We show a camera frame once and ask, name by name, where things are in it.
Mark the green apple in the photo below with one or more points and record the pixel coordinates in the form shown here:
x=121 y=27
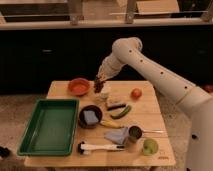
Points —
x=150 y=147

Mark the white cheese block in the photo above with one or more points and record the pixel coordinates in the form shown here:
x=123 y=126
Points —
x=104 y=91

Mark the dark brown bowl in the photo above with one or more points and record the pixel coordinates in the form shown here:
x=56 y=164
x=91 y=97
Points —
x=98 y=114

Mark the metal measuring cup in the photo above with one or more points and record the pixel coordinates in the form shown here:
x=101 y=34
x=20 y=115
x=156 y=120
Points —
x=135 y=133

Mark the dark grape bunch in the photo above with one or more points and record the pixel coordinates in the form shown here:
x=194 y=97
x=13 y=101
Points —
x=98 y=86

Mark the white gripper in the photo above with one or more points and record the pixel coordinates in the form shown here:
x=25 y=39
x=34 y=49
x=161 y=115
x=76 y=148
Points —
x=109 y=68

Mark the green plastic tray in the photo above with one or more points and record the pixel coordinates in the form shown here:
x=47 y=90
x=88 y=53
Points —
x=51 y=128

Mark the green cucumber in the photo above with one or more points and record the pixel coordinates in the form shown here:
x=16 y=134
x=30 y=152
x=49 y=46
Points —
x=125 y=111

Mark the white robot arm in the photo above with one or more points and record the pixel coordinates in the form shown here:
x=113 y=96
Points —
x=192 y=100

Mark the wooden board with knife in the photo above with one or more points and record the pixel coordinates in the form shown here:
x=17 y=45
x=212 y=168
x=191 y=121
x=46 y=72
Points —
x=112 y=104

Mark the red tomato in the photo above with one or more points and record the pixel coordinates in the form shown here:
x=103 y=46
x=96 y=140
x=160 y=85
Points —
x=136 y=93

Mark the red bowl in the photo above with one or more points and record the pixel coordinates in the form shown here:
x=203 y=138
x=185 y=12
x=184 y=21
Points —
x=79 y=86

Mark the wooden table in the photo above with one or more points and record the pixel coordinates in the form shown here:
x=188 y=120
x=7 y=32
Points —
x=145 y=113

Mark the blue sponge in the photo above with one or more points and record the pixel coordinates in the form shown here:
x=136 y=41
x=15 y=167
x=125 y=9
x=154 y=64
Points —
x=90 y=117

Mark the yellow banana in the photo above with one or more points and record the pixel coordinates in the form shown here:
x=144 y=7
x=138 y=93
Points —
x=110 y=124

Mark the white dish brush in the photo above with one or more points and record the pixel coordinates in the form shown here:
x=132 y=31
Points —
x=83 y=147

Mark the grey cloth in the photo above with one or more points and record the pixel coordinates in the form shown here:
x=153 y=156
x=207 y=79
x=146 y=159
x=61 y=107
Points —
x=118 y=136

